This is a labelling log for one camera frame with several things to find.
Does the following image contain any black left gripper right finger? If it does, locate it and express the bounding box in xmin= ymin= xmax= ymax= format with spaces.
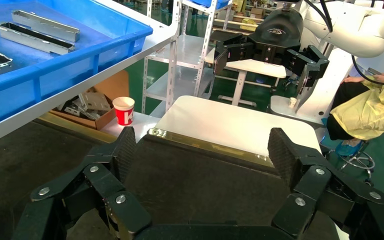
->
xmin=267 ymin=127 xmax=384 ymax=240

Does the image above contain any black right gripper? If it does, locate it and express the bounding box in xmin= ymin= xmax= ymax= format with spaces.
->
xmin=213 ymin=8 xmax=331 ymax=96

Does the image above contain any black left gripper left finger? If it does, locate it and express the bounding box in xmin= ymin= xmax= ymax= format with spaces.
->
xmin=11 ymin=126 xmax=153 ymax=240

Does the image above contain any small white side table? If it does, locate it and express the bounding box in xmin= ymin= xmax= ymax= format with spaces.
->
xmin=204 ymin=47 xmax=288 ymax=108

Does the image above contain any brown cardboard carton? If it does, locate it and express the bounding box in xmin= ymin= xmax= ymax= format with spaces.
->
xmin=249 ymin=7 xmax=266 ymax=20

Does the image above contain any blue shoe cover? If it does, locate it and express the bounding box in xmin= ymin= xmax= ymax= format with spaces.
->
xmin=335 ymin=138 xmax=362 ymax=157

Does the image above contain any chrome stool base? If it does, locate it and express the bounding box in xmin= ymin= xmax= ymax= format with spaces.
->
xmin=336 ymin=140 xmax=377 ymax=187

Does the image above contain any white robot body column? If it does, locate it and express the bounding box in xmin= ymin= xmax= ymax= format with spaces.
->
xmin=268 ymin=47 xmax=357 ymax=128

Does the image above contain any red white paper cup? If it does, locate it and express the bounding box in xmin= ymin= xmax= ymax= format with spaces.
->
xmin=112 ymin=96 xmax=136 ymax=127

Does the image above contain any blue storage bin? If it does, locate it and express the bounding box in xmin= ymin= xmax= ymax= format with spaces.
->
xmin=191 ymin=0 xmax=233 ymax=9

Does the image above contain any white metal shelving rack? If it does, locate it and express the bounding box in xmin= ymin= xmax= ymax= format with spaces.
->
xmin=141 ymin=0 xmax=234 ymax=117

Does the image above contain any seated person in yellow coat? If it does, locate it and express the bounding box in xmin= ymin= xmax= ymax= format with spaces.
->
xmin=326 ymin=67 xmax=384 ymax=142

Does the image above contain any brown cardboard box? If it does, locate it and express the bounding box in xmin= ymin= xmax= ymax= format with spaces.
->
xmin=48 ymin=70 xmax=131 ymax=131

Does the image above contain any blue plastic tray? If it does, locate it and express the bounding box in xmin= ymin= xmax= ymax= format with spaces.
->
xmin=0 ymin=0 xmax=154 ymax=132

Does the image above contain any short black wrist cable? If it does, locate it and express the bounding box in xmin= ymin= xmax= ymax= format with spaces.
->
xmin=302 ymin=0 xmax=335 ymax=33

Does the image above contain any grey sheet metal bracket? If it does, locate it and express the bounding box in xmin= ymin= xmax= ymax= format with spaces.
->
xmin=80 ymin=91 xmax=112 ymax=113
xmin=56 ymin=98 xmax=102 ymax=121

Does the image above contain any long black arm cable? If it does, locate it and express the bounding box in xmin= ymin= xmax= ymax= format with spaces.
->
xmin=350 ymin=54 xmax=384 ymax=86

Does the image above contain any white perforated steel post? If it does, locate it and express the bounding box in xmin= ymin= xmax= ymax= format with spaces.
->
xmin=165 ymin=0 xmax=184 ymax=113

